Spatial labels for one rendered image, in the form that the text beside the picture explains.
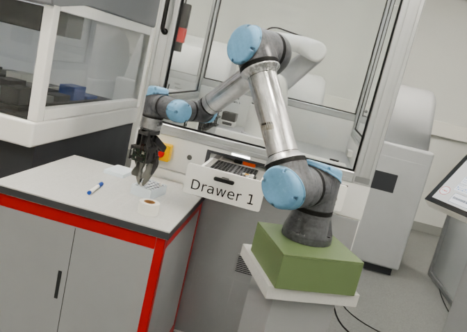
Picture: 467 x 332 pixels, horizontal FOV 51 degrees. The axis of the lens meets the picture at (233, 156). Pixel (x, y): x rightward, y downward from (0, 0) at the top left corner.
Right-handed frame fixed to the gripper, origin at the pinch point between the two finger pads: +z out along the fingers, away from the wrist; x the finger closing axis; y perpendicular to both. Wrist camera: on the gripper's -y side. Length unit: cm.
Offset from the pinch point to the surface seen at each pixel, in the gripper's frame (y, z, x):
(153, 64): -30, -41, -22
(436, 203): -45, -15, 103
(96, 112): -56, -9, -63
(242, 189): -6.1, -6.9, 36.2
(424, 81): -389, -74, 90
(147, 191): 2.0, 2.4, 3.9
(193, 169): -2.4, -9.6, 17.7
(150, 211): 17.0, 3.5, 14.0
